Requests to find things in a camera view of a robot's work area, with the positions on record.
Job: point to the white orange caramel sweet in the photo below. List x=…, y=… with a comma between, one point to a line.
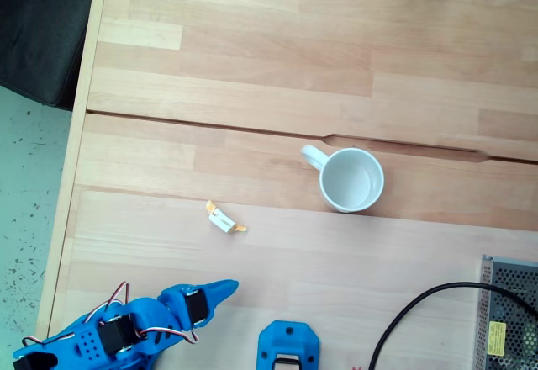
x=221, y=220

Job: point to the white ceramic mug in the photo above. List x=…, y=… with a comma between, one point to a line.
x=353, y=185

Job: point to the blue printed base part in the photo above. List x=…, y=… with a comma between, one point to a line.
x=273, y=336

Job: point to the light wooden board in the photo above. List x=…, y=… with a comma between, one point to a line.
x=294, y=260

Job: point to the perforated metal power supply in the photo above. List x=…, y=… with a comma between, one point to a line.
x=510, y=345

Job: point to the black fabric seat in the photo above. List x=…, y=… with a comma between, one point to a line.
x=38, y=29

